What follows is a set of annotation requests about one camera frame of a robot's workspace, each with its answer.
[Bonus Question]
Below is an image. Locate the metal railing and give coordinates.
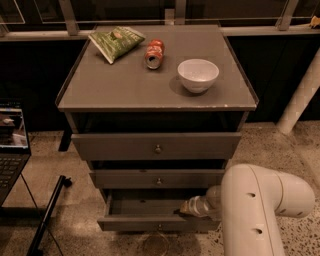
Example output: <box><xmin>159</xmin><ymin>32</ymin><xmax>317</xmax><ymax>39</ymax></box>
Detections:
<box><xmin>0</xmin><ymin>0</ymin><xmax>320</xmax><ymax>41</ymax></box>

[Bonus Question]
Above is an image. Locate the round floor drain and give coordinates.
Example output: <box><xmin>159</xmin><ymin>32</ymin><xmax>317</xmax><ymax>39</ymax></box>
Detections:
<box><xmin>143</xmin><ymin>233</ymin><xmax>169</xmax><ymax>256</ymax></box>

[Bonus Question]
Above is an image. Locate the white pillar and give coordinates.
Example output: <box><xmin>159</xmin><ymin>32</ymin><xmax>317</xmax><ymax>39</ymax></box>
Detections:
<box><xmin>276</xmin><ymin>49</ymin><xmax>320</xmax><ymax>134</ymax></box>

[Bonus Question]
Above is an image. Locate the black laptop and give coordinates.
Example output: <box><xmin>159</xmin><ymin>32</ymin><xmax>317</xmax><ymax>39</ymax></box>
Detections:
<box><xmin>0</xmin><ymin>98</ymin><xmax>31</xmax><ymax>206</ymax></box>

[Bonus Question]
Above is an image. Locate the grey drawer cabinet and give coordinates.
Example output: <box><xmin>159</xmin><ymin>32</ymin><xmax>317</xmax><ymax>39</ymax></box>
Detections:
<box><xmin>55</xmin><ymin>23</ymin><xmax>260</xmax><ymax>214</ymax></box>

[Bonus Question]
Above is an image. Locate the grey middle drawer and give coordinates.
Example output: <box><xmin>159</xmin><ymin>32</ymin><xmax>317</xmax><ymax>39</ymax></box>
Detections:
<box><xmin>90</xmin><ymin>169</ymin><xmax>224</xmax><ymax>189</ymax></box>

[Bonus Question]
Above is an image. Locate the grey drawer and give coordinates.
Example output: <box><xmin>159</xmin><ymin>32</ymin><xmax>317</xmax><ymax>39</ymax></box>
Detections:
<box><xmin>97</xmin><ymin>189</ymin><xmax>221</xmax><ymax>232</ymax></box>
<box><xmin>72</xmin><ymin>132</ymin><xmax>241</xmax><ymax>161</ymax></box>
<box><xmin>90</xmin><ymin>169</ymin><xmax>224</xmax><ymax>189</ymax></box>

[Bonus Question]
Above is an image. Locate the green chip bag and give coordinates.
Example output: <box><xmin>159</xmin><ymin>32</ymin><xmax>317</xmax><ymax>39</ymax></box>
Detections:
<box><xmin>89</xmin><ymin>26</ymin><xmax>146</xmax><ymax>64</ymax></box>

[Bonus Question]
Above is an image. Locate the grey bottom drawer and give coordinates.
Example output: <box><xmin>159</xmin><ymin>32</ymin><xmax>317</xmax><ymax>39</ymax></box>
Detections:
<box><xmin>97</xmin><ymin>189</ymin><xmax>221</xmax><ymax>232</ymax></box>

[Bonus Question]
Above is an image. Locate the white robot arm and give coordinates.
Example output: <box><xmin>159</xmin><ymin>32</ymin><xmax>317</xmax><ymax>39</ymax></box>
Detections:
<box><xmin>180</xmin><ymin>164</ymin><xmax>315</xmax><ymax>256</ymax></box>

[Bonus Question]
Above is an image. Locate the white bowl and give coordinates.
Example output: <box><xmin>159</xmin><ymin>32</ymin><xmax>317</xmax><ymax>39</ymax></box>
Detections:
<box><xmin>177</xmin><ymin>59</ymin><xmax>220</xmax><ymax>94</ymax></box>

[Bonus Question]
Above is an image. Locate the grey top drawer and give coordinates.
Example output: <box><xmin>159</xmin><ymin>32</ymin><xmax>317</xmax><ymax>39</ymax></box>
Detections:
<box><xmin>72</xmin><ymin>132</ymin><xmax>241</xmax><ymax>161</ymax></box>

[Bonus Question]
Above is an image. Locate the black stand leg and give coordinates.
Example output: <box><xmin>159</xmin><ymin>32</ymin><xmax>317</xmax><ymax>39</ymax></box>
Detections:
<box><xmin>26</xmin><ymin>175</ymin><xmax>72</xmax><ymax>256</ymax></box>

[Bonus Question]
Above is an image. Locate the red soda can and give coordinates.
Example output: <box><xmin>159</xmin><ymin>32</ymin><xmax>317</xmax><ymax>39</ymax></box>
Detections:
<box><xmin>144</xmin><ymin>39</ymin><xmax>165</xmax><ymax>70</ymax></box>

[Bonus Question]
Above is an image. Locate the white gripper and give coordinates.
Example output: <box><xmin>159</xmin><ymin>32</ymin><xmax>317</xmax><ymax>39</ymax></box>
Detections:
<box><xmin>180</xmin><ymin>196</ymin><xmax>212</xmax><ymax>218</ymax></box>

